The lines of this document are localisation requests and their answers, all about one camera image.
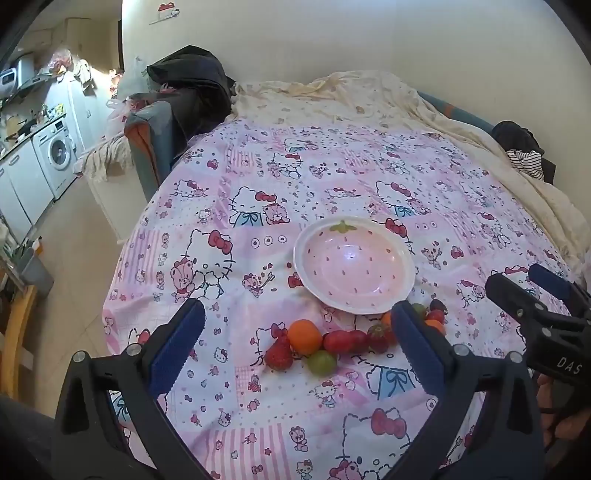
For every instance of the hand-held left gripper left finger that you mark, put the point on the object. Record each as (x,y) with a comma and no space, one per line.
(178,344)

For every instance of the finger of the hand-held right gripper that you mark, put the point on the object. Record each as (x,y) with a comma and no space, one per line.
(508,290)
(549,277)

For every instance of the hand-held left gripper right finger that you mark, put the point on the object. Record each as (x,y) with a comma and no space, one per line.
(413,334)

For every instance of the small green tomato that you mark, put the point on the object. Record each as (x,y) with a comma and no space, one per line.
(419,310)

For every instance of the pink strawberry-print bowl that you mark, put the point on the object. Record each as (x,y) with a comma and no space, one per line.
(355,267)

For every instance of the large green tomato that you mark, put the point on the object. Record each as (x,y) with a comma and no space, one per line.
(322,362)

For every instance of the large orange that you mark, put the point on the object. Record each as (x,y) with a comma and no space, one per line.
(304,337)

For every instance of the person's right hand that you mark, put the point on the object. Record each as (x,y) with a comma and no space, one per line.
(570,427)

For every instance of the small orange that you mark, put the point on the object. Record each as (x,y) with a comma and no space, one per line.
(435,326)

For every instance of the dark red tomato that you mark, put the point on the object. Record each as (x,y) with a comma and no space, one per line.
(437,304)

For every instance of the striped garment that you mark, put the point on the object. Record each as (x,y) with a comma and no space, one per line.
(526,164)

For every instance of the pink cartoon cat blanket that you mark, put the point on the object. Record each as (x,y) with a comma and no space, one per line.
(277,415)

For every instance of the black clothing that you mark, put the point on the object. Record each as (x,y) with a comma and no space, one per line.
(515,134)

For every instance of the grey box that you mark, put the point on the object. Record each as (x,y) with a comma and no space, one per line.
(37,270)

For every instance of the wooden chair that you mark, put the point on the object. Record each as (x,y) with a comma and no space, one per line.
(18,332)

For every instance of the blue padded bed edge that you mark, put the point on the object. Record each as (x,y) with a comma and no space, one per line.
(461,113)

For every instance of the dark cloth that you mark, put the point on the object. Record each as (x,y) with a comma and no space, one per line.
(23,443)

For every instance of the cream fringed throw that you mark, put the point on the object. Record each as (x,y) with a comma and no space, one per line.
(106,157)

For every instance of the blue sofa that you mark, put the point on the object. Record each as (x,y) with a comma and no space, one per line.
(150,138)

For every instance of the white kitchen cabinets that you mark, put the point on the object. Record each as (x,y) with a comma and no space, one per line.
(23,184)

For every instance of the white washing machine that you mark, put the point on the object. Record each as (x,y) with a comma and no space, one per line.
(55,152)

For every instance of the cream blanket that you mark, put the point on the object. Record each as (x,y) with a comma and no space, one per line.
(369,101)

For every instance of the tall white cabinet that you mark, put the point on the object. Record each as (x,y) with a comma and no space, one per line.
(87,110)

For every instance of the black jacket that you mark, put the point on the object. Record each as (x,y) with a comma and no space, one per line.
(194,78)

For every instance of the white plastic bag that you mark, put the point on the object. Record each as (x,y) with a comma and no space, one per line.
(131,78)

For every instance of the grey kitchen appliance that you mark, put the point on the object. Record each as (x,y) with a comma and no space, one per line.
(14,74)

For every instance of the red house wall sticker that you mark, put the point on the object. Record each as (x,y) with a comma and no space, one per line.
(165,11)

